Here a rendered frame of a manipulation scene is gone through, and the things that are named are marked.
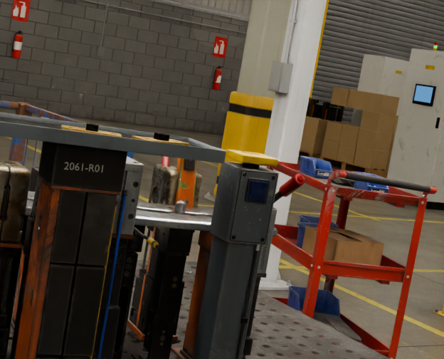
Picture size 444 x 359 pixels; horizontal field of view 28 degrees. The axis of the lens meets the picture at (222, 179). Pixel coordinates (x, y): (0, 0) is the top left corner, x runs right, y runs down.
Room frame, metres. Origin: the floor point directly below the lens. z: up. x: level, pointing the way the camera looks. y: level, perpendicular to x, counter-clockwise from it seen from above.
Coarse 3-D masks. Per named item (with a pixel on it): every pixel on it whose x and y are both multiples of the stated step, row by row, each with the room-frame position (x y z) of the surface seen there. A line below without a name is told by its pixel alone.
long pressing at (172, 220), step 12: (144, 204) 1.69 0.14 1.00; (156, 204) 1.71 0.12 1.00; (168, 204) 1.74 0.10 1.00; (144, 216) 1.54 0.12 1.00; (156, 216) 1.58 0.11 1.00; (168, 216) 1.61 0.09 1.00; (180, 216) 1.63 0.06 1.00; (192, 216) 1.65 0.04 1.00; (180, 228) 1.56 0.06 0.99; (192, 228) 1.57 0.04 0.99; (204, 228) 1.58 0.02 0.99
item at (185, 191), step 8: (184, 160) 1.81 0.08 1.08; (192, 160) 1.81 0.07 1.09; (184, 168) 1.80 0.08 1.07; (192, 168) 1.80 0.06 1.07; (184, 176) 1.80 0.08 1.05; (192, 176) 1.81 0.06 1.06; (184, 184) 1.80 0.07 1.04; (192, 184) 1.81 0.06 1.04; (176, 192) 1.80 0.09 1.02; (184, 192) 1.80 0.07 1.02; (192, 192) 1.80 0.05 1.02; (176, 200) 1.79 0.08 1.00; (184, 200) 1.79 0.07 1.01; (192, 200) 1.80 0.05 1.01
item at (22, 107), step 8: (0, 104) 4.48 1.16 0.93; (8, 104) 4.50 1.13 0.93; (16, 104) 4.53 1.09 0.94; (24, 104) 4.53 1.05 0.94; (16, 112) 4.55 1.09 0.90; (24, 112) 4.53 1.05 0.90; (32, 112) 4.44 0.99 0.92; (40, 112) 4.36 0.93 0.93; (48, 112) 4.28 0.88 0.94; (64, 120) 4.12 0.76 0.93; (72, 120) 4.05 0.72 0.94; (16, 144) 4.52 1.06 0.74; (24, 144) 4.54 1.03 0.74; (16, 152) 4.52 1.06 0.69; (128, 152) 3.60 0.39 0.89; (16, 160) 4.53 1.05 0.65; (24, 160) 4.48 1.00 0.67
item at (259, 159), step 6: (228, 150) 1.35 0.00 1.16; (234, 150) 1.35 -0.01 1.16; (228, 156) 1.35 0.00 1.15; (234, 156) 1.33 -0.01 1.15; (240, 156) 1.31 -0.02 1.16; (246, 156) 1.31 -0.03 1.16; (252, 156) 1.31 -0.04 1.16; (258, 156) 1.32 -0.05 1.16; (264, 156) 1.34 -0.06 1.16; (246, 162) 1.31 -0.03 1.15; (252, 162) 1.31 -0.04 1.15; (258, 162) 1.32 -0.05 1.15; (264, 162) 1.32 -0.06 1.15; (270, 162) 1.32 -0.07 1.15; (276, 162) 1.33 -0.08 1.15; (258, 168) 1.34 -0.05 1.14
